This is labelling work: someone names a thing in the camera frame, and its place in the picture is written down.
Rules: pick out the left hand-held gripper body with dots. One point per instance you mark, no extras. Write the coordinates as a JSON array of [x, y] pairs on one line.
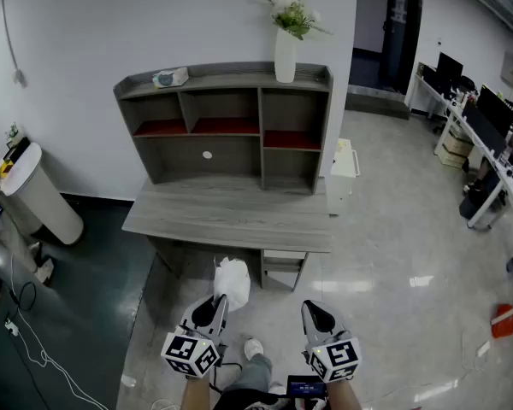
[[188, 353]]

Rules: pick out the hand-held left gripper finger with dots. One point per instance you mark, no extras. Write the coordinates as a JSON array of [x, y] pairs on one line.
[[198, 312], [222, 314]]

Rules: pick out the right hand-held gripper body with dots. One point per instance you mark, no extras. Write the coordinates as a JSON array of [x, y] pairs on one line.
[[337, 357]]

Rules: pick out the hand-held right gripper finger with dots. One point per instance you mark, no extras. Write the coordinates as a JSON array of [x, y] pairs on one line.
[[310, 320], [329, 318]]

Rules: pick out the grey wooden shelf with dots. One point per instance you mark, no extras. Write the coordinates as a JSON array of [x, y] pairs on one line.
[[222, 160]]

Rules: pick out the pale green pack of tissues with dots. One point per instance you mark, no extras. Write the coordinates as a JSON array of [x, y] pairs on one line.
[[170, 78]]

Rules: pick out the person's left forearm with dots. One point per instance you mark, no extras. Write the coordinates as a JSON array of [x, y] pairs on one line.
[[195, 393]]

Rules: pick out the person's right forearm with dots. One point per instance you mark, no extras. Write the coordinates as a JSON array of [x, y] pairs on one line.
[[342, 395]]

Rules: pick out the white plastic bag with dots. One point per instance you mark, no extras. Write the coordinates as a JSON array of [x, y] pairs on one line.
[[233, 282]]

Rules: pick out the black device with lit screen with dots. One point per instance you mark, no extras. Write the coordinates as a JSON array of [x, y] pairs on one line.
[[307, 387]]

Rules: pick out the person's white shoe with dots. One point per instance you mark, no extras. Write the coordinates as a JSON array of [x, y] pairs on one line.
[[253, 348]]

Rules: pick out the person's grey trouser leg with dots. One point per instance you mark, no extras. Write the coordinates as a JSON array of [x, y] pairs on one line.
[[252, 374]]

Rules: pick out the person's black top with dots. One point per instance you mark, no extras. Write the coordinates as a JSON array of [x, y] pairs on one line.
[[248, 402]]

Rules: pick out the grey wooden desk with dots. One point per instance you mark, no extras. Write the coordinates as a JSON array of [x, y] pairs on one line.
[[231, 220]]

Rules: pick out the white small cabinet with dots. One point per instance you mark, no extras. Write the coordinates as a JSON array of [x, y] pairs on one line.
[[340, 177]]

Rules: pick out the white power strip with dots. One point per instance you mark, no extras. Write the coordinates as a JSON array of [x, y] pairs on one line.
[[483, 348]]

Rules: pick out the orange dustpan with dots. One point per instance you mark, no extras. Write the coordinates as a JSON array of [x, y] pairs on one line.
[[505, 325]]

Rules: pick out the white power adapter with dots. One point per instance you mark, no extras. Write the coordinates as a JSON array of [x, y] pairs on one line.
[[11, 327]]

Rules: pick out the white round stand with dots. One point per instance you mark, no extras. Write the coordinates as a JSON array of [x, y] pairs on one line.
[[38, 195]]

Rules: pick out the stack of cardboard boxes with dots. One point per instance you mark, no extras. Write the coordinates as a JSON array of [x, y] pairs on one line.
[[455, 150]]

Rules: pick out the long white office desk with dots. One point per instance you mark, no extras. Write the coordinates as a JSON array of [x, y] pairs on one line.
[[487, 173]]

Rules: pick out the dark door mat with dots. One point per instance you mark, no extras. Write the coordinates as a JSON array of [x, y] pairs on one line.
[[376, 103]]

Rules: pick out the yellow small box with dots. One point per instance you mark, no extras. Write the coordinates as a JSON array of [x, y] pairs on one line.
[[6, 167]]

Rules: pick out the black box on stand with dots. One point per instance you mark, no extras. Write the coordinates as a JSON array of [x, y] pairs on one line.
[[19, 148]]

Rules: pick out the black computer monitor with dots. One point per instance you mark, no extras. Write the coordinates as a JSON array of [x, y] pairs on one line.
[[496, 109], [483, 128], [449, 70]]

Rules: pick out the small green plant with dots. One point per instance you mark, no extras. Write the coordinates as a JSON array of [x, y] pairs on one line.
[[13, 130]]

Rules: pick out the tall white vase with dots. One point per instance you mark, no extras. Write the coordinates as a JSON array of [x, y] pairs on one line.
[[285, 60]]

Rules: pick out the black door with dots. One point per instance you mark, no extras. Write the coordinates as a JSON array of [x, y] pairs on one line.
[[402, 32]]

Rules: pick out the white and green flower bouquet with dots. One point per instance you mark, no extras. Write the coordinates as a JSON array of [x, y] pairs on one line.
[[293, 15]]

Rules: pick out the grey wall panel box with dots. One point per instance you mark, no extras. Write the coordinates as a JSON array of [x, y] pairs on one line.
[[512, 68]]

